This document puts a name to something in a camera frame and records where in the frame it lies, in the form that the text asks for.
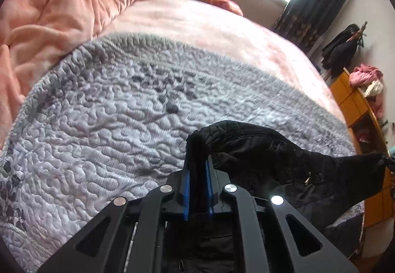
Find pink bed sheet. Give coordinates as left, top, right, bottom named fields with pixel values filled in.
left=93, top=0, right=347, bottom=127

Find pink clothes pile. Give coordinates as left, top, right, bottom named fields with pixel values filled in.
left=349, top=64, right=385, bottom=118

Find black hanging clothes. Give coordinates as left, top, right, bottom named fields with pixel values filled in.
left=321, top=23, right=365, bottom=78

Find white cloth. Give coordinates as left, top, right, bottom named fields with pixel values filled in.
left=363, top=80, right=384, bottom=98

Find orange pillow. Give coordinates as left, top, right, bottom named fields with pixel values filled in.
left=197, top=0, right=244, bottom=17

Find grey quilted bedspread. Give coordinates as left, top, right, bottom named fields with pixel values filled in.
left=0, top=33, right=365, bottom=273

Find black pants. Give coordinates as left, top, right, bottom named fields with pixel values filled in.
left=167, top=120, right=390, bottom=273

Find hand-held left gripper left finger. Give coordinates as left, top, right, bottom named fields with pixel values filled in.
left=37, top=168, right=191, bottom=273

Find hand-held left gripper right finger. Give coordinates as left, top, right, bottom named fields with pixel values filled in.
left=204, top=158, right=360, bottom=273

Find wooden dresser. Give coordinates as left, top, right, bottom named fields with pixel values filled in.
left=329, top=67, right=395, bottom=230

